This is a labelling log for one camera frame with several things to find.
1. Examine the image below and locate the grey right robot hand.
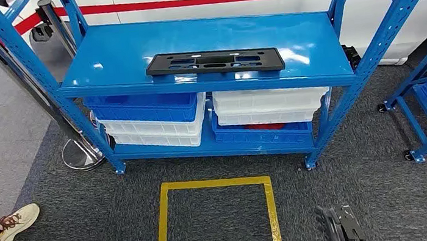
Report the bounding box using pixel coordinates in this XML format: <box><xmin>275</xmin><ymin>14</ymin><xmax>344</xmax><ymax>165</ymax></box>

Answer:
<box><xmin>314</xmin><ymin>200</ymin><xmax>368</xmax><ymax>241</ymax></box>

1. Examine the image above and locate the black plastic bracket part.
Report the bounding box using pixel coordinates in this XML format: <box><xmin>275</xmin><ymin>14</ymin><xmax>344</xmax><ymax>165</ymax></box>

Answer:
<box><xmin>143</xmin><ymin>39</ymin><xmax>287</xmax><ymax>87</ymax></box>

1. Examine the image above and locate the blue metal shelf rack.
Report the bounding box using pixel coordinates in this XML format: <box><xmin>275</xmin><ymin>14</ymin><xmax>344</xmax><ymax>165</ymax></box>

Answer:
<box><xmin>0</xmin><ymin>0</ymin><xmax>427</xmax><ymax>208</ymax></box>
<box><xmin>367</xmin><ymin>20</ymin><xmax>427</xmax><ymax>168</ymax></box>

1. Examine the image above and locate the red item in crate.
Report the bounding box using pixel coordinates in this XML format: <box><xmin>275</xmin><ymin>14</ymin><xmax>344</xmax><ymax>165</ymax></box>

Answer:
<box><xmin>244</xmin><ymin>120</ymin><xmax>286</xmax><ymax>134</ymax></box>

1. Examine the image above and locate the white plastic crate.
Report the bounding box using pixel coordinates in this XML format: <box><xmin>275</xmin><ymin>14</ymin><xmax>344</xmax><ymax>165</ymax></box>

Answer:
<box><xmin>93</xmin><ymin>92</ymin><xmax>211</xmax><ymax>148</ymax></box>
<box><xmin>215</xmin><ymin>98</ymin><xmax>324</xmax><ymax>133</ymax></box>
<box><xmin>212</xmin><ymin>77</ymin><xmax>333</xmax><ymax>122</ymax></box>
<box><xmin>108</xmin><ymin>112</ymin><xmax>209</xmax><ymax>157</ymax></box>

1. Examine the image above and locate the yellow floor tape square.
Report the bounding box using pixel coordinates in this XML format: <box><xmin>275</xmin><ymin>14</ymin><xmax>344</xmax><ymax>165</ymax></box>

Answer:
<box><xmin>146</xmin><ymin>169</ymin><xmax>284</xmax><ymax>241</ymax></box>

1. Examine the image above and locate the person's beige shoe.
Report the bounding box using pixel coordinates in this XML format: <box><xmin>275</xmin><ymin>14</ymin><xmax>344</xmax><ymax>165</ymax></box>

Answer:
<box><xmin>0</xmin><ymin>203</ymin><xmax>45</xmax><ymax>241</ymax></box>

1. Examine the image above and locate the chrome stanchion post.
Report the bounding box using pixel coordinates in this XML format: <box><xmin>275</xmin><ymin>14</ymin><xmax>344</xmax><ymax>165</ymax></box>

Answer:
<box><xmin>34</xmin><ymin>0</ymin><xmax>79</xmax><ymax>63</ymax></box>
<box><xmin>0</xmin><ymin>23</ymin><xmax>118</xmax><ymax>182</ymax></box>

